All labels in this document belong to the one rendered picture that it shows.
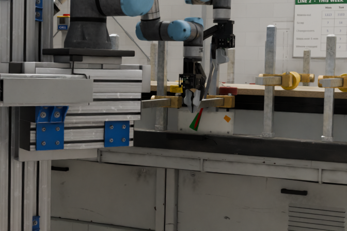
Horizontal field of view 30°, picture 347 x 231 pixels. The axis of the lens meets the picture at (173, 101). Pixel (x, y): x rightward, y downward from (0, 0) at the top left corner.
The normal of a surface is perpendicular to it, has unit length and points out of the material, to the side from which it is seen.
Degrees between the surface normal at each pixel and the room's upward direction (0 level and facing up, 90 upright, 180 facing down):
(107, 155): 90
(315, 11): 90
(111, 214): 90
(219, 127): 90
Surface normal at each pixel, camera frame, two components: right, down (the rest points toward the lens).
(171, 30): -0.43, 0.04
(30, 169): 0.54, 0.06
